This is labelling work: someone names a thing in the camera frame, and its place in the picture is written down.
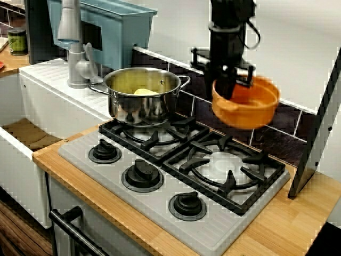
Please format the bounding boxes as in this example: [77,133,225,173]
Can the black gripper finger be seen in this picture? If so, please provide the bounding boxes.
[205,66,238,100]
[245,66,255,89]

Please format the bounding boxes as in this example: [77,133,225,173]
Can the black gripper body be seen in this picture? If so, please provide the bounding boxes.
[190,28,254,81]

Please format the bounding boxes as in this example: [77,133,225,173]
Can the orange plastic pot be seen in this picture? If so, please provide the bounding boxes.
[212,76,282,131]

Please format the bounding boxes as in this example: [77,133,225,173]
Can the yellow corn cob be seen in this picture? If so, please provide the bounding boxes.
[133,87,158,96]

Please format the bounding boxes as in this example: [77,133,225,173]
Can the stainless steel cooking pot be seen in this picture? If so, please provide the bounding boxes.
[87,67,192,126]

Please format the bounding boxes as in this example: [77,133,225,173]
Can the dark tiled backsplash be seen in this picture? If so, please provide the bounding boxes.
[132,45,320,169]

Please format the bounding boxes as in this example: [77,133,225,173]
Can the black burner grate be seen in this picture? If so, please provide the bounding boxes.
[161,130,286,217]
[98,113,211,166]

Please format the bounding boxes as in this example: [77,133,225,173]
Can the dark side panel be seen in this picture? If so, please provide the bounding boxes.
[287,45,341,200]
[25,0,67,65]

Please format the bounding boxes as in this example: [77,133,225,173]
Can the teal plastic bin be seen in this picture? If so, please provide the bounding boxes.
[47,0,158,73]

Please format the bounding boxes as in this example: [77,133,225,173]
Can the black stove knob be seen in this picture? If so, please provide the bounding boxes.
[88,139,123,164]
[121,159,165,193]
[168,190,208,222]

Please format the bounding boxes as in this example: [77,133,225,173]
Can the grey toy stove top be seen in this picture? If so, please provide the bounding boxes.
[58,117,291,252]

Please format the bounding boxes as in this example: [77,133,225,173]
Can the grey toy faucet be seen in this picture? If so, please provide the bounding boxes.
[57,0,103,89]

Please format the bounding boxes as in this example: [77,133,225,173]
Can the wooden countertop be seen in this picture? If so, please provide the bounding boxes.
[31,114,341,256]

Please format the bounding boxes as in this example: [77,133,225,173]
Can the white toy oven cabinet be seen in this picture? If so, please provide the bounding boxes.
[44,170,150,256]

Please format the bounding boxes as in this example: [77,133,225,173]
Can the green tin can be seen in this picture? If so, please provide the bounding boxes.
[7,28,29,57]

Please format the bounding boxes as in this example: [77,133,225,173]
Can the wooden side table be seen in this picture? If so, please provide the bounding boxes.
[0,39,29,78]

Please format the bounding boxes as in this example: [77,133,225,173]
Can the white sink basin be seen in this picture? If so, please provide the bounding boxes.
[0,58,112,229]

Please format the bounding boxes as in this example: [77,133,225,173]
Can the black oven door handle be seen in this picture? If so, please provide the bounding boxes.
[48,205,110,256]

